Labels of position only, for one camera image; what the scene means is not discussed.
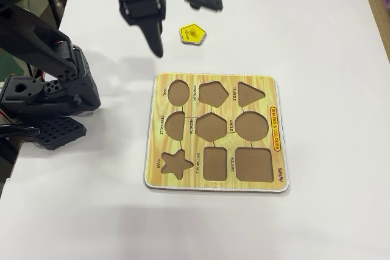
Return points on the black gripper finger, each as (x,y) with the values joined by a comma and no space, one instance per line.
(153,39)

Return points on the yellow pentagon puzzle piece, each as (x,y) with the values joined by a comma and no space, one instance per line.
(192,35)

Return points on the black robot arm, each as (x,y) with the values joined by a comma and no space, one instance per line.
(36,47)

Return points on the wooden shape puzzle board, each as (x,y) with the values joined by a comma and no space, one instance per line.
(219,138)

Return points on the glossy black table clamp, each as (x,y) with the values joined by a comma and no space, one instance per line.
(18,130)

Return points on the light wooden edge strip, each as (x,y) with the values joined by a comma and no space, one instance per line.
(377,13)

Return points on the black gridded base plate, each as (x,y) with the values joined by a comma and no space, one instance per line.
(58,133)

